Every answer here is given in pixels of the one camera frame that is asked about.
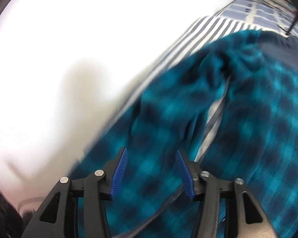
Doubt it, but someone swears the teal plaid fleece jacket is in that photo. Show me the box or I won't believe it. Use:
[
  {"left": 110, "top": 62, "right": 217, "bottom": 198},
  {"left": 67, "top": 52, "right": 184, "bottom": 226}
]
[{"left": 70, "top": 30, "right": 298, "bottom": 237}]

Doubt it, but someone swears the striped blue bed sheet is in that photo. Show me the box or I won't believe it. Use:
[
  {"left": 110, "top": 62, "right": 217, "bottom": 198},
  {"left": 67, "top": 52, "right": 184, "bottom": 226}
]
[{"left": 121, "top": 0, "right": 298, "bottom": 164}]

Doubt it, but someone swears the black tripod stand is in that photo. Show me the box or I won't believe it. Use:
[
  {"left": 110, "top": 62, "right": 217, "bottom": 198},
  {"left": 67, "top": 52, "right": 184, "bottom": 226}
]
[{"left": 285, "top": 10, "right": 298, "bottom": 36}]

